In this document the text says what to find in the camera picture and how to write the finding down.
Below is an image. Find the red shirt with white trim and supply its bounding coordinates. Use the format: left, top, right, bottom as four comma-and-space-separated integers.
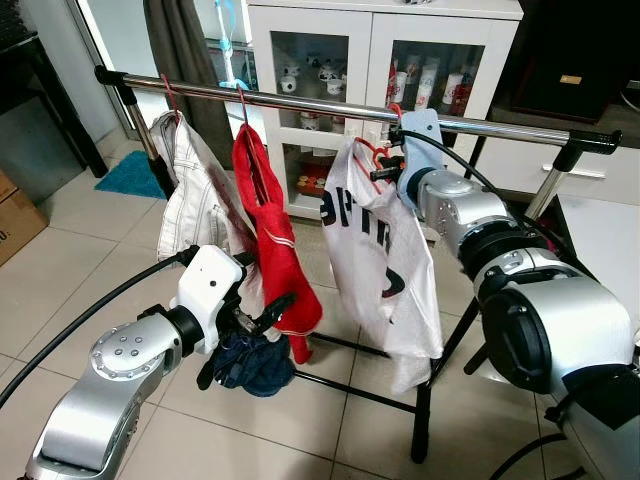
232, 123, 324, 366

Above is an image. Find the chrome and black clothes rack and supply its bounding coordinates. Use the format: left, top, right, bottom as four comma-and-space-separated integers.
95, 65, 623, 466

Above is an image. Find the white zip jacket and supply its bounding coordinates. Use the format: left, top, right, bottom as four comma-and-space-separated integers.
150, 110, 256, 261

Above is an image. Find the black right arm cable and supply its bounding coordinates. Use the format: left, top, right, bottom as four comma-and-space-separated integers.
400, 128, 561, 251

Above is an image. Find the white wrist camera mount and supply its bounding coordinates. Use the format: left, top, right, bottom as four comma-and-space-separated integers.
175, 243, 246, 353
398, 107, 444, 213

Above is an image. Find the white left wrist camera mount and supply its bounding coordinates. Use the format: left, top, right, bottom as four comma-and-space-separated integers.
175, 243, 246, 353

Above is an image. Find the white drawer unit dark top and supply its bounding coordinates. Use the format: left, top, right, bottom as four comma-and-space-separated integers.
470, 130, 640, 206

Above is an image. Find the navy blue garment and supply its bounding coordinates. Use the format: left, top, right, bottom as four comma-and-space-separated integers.
212, 332, 298, 398

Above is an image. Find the red wire clothes hanger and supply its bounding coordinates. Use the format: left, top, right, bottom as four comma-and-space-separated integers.
236, 85, 251, 129
160, 74, 183, 123
352, 102, 404, 176

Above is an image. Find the teal floor mat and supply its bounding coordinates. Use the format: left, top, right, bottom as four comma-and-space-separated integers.
95, 150, 166, 201

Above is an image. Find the light blue mop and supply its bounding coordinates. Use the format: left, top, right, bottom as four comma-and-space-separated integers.
215, 0, 246, 86

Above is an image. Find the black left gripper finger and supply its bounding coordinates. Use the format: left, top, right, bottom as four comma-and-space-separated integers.
196, 343, 231, 392
252, 292, 299, 333

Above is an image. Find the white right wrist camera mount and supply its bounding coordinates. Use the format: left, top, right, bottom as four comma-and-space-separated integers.
398, 107, 444, 213

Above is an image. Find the black side table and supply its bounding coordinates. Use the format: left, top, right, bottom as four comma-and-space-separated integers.
0, 0, 109, 179

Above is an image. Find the dark brown curtain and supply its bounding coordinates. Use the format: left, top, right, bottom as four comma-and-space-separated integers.
143, 0, 233, 126

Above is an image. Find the dark brown speaker box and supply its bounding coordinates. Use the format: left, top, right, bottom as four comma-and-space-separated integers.
515, 0, 640, 123

